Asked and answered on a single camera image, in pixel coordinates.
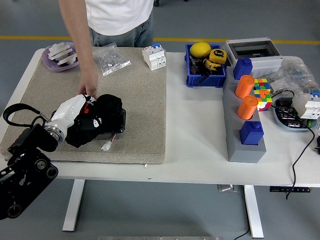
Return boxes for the person's right hand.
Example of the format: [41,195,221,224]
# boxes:
[75,69,100,100]

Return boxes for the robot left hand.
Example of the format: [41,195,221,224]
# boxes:
[46,93,99,131]

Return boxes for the black rag with red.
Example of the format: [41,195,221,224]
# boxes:
[65,93,124,148]

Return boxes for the black table control panel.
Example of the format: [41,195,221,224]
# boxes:
[269,186,313,193]

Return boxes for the clear bag of screws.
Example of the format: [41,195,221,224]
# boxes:
[91,41,132,77]

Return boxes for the purple plastic tray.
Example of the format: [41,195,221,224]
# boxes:
[41,41,80,73]

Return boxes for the grey-brown mat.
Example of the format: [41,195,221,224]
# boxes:
[0,46,168,165]

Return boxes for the person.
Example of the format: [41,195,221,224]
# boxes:
[57,0,155,48]

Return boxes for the white table leg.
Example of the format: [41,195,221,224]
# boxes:
[61,179,86,232]
[243,184,265,239]

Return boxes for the blue plastic bin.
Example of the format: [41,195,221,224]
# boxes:
[184,42,228,88]

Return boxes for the yellow lemon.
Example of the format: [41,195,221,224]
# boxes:
[189,41,212,59]

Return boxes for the yellow black tape measure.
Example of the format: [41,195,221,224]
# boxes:
[202,59,222,72]
[208,48,227,65]

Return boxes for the blue block with knob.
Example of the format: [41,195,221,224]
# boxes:
[239,120,265,146]
[232,56,254,80]

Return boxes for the orange cylinder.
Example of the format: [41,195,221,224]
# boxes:
[236,95,260,120]
[234,74,256,99]

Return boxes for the grey shape sorter base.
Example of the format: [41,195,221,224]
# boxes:
[221,66,267,163]

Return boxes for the colourful puzzle cube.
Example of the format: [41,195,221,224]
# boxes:
[252,78,274,112]

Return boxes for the small labelled clear bag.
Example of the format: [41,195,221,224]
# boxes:
[269,78,291,93]

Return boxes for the light blue bowl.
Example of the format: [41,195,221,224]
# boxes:
[272,97,318,133]

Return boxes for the clear bags of parts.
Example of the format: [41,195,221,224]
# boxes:
[251,58,320,101]

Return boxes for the white circuit breaker assembly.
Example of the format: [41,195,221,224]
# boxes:
[291,90,320,120]

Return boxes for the white plastic bracket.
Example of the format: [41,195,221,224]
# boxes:
[47,42,73,61]
[56,51,79,66]

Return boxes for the white circuit breaker blue switch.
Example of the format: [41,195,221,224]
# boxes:
[141,42,167,72]

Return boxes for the metal bracket under table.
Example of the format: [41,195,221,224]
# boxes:
[216,184,238,193]

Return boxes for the white electrical enclosure box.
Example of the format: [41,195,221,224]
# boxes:
[222,37,284,77]

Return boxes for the black floor cable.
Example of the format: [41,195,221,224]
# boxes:
[233,228,252,240]

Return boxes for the black power cable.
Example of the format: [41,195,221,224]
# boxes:
[271,89,316,200]

